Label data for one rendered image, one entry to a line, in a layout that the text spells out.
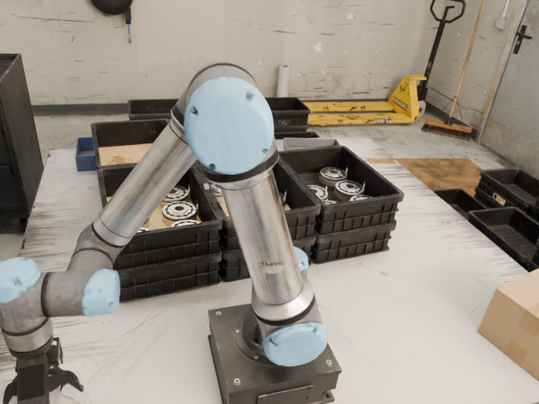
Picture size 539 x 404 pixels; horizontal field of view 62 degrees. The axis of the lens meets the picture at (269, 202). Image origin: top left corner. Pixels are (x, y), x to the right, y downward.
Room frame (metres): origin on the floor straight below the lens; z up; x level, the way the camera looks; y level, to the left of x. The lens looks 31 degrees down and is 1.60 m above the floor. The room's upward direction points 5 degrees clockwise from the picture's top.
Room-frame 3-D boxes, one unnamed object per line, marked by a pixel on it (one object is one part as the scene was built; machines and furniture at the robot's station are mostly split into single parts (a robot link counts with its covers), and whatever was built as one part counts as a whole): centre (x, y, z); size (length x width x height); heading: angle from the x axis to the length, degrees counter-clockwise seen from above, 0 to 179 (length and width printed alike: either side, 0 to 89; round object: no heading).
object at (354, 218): (1.37, -0.21, 0.87); 0.40 x 0.30 x 0.11; 24
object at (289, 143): (2.00, -0.19, 0.73); 0.27 x 0.20 x 0.05; 99
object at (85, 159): (1.75, 0.77, 0.74); 0.20 x 0.15 x 0.07; 20
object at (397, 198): (1.37, -0.21, 0.92); 0.40 x 0.30 x 0.02; 24
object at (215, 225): (1.13, 0.33, 0.92); 0.40 x 0.30 x 0.02; 24
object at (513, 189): (2.34, -1.45, 0.31); 0.40 x 0.30 x 0.34; 19
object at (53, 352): (0.55, 0.40, 0.90); 0.09 x 0.08 x 0.12; 22
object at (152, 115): (2.80, 0.77, 0.37); 0.40 x 0.30 x 0.45; 109
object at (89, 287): (0.57, 0.30, 1.06); 0.11 x 0.11 x 0.08; 11
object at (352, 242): (1.37, -0.21, 0.76); 0.40 x 0.30 x 0.12; 24
